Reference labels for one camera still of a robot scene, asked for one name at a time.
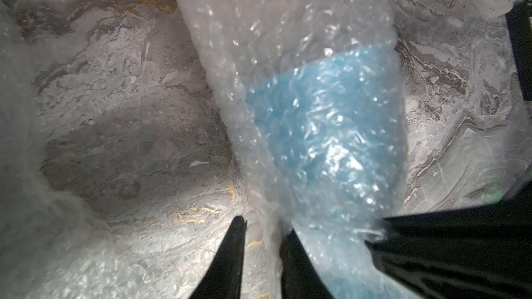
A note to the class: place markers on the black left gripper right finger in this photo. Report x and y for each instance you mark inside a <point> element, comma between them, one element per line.
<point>299,280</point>

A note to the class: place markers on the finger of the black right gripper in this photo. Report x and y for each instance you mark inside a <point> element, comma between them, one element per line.
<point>456,268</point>
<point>509,219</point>

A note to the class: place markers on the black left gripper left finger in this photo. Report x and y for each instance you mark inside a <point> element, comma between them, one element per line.
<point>224,276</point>

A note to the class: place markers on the bubble orange glass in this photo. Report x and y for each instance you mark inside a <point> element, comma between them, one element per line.
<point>70,73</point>

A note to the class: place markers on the bubble blue glass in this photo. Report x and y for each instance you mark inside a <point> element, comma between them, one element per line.
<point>311,94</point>

